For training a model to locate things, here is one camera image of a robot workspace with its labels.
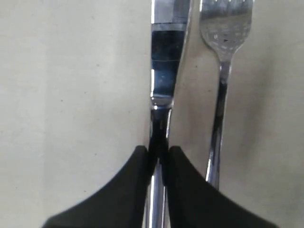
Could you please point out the silver metal fork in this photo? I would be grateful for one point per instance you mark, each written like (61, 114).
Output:
(224, 27)

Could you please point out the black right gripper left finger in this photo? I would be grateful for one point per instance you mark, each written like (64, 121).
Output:
(119, 204)

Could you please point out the silver table knife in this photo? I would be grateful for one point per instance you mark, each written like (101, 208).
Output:
(169, 28)

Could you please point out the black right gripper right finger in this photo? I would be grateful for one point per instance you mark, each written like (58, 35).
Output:
(194, 203)

